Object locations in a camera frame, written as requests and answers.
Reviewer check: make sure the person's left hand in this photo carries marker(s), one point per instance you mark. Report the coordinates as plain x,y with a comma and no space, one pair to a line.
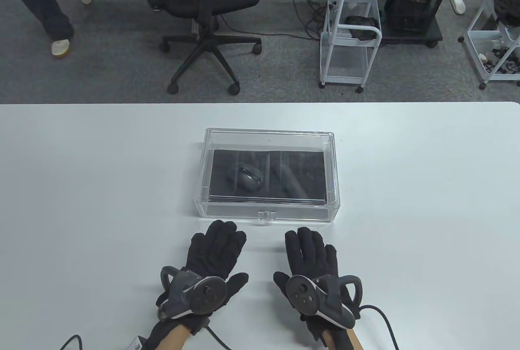
215,248

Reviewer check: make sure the person's right hand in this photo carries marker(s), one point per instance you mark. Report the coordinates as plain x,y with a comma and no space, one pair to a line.
310,252

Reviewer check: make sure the black computer mouse item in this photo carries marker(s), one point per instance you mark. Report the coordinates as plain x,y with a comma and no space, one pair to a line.
248,179

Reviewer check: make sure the person's left forearm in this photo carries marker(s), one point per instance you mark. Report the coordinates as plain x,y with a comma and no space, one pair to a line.
176,340

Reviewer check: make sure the person's right forearm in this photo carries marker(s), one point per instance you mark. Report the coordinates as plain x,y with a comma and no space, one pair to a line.
355,342

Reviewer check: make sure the black drawer liner mat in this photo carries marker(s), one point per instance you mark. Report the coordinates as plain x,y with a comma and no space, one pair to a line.
308,163

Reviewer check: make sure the clear acrylic drawer case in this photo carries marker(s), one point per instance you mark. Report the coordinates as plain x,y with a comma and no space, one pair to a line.
268,138

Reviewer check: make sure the black cloth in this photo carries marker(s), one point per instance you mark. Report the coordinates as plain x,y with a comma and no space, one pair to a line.
360,27

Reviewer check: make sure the black rolling stand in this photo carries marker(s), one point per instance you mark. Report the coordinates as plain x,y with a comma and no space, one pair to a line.
414,37

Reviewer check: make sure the pile of black parts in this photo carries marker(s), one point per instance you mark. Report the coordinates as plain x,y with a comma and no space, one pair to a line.
501,61

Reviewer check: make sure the black bag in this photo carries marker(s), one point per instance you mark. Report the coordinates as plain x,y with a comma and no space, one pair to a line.
508,4

